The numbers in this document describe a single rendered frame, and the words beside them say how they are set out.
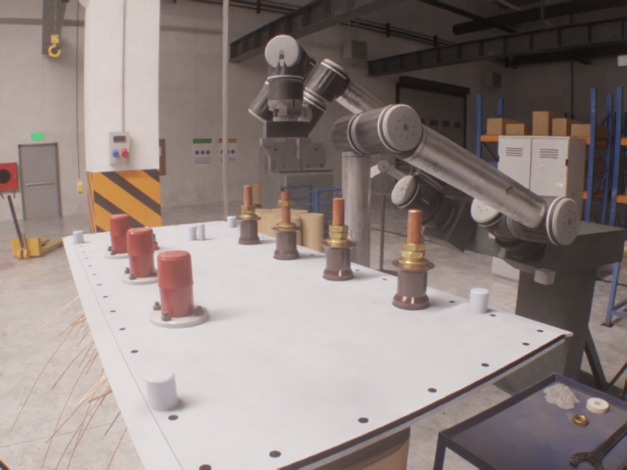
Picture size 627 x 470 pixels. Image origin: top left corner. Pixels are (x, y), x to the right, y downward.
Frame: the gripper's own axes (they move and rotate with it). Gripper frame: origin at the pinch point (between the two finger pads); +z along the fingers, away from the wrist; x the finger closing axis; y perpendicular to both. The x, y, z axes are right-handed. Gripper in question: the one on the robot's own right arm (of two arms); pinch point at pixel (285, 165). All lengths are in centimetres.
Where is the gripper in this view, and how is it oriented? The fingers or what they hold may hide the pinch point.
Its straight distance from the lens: 139.1
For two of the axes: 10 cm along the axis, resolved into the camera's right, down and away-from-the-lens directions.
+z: 0.0, 9.8, 1.8
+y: -3.1, -1.7, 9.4
